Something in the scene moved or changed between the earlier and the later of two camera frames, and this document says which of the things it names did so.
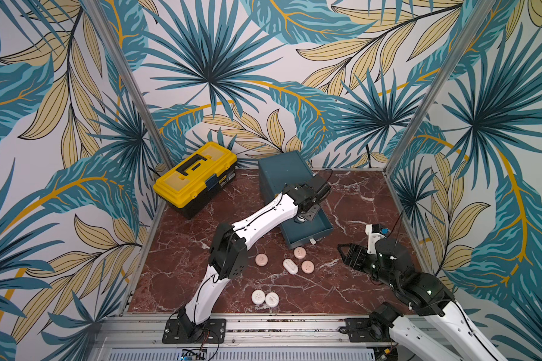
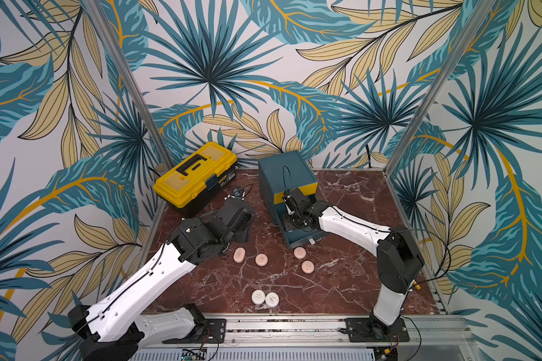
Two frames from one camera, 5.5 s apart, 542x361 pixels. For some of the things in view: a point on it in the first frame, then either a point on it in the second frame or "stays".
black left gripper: (309, 215) → (243, 235)
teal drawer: (298, 234) stays
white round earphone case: (258, 296) stays
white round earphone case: (272, 299) stays
